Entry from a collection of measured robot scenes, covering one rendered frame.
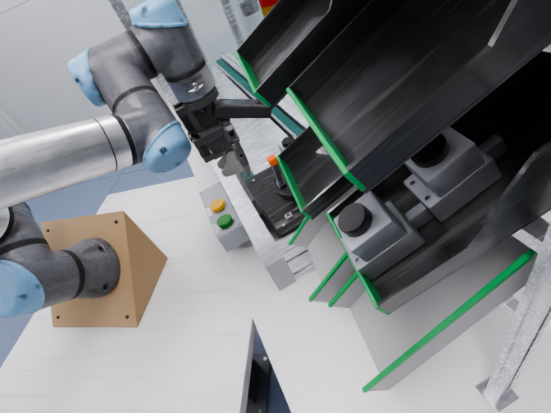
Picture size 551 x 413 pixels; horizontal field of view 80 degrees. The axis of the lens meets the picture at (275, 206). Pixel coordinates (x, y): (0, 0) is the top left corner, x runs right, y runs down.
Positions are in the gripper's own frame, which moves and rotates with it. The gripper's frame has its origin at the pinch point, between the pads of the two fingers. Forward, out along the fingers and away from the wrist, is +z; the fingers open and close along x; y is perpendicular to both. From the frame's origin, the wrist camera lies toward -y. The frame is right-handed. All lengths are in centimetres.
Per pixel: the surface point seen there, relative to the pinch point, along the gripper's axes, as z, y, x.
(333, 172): -13.8, -7.4, 29.9
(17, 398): 22, 73, 6
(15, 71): 9, 148, -390
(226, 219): 10.2, 10.0, -1.1
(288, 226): 10.4, -1.5, 11.0
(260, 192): 10.4, -0.6, -4.3
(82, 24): -8, 54, -338
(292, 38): -29.9, -8.2, 26.2
